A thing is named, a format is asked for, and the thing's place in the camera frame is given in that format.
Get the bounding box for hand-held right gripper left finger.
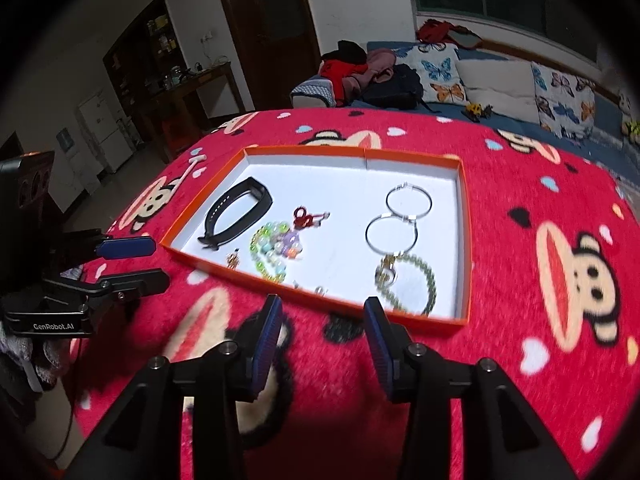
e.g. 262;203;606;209
75;294;286;480

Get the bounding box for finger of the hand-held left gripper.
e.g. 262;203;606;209
60;230;157;263
42;268;171;306

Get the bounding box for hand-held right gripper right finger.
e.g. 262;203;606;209
362;296;581;480

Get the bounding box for beige bead bracelet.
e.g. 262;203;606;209
375;254;437;317

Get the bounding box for colorful bead bracelet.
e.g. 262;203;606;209
249;221;305;281

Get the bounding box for orange shallow box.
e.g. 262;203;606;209
160;145;473;328

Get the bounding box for silver hoop earring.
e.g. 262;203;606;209
365;214;420;255
385;183;433;221

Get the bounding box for red knot charm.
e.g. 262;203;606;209
292;206;331;228

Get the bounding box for black smart band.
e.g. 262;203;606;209
197;177;274;251

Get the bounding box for patterned cloth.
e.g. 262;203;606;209
0;330;63;393

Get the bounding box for white appliance with blue label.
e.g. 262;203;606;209
55;127;83;171

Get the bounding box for white refrigerator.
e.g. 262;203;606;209
75;87;135;173

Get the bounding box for red monkey printed blanket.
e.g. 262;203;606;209
70;109;640;480

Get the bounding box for dark wooden desk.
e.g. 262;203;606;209
137;61;246;161

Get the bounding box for dark shelf cabinet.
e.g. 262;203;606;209
102;0;176;106

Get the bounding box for patterned blue cushion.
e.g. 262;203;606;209
291;80;336;108

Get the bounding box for yellow toy vehicle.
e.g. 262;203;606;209
462;102;493;122

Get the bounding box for dark wooden door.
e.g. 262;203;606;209
210;0;321;111

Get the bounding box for black backpack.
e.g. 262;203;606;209
362;64;425;110

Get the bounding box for blue sofa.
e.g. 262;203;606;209
290;40;640;171

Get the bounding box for butterfly print pillow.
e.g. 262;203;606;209
400;42;468;106
531;61;597;141

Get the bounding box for pile of clothes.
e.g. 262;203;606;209
320;40;396;103

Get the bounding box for white cushion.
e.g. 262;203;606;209
455;57;541;123

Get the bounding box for red garment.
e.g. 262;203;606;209
415;19;483;46

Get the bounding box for stuffed toys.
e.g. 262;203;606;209
617;92;640;143

